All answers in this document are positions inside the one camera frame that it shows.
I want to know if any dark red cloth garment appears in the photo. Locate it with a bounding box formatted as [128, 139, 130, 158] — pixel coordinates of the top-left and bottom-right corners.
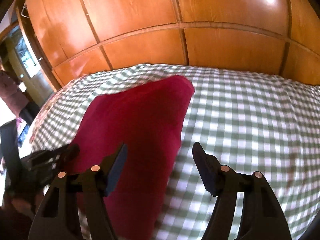
[65, 75, 195, 239]

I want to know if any person left hand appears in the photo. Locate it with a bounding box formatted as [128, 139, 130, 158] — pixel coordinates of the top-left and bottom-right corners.
[1, 190, 44, 220]

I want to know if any green white checkered bedsheet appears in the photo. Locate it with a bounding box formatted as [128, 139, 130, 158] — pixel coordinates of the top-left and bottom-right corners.
[29, 63, 319, 239]

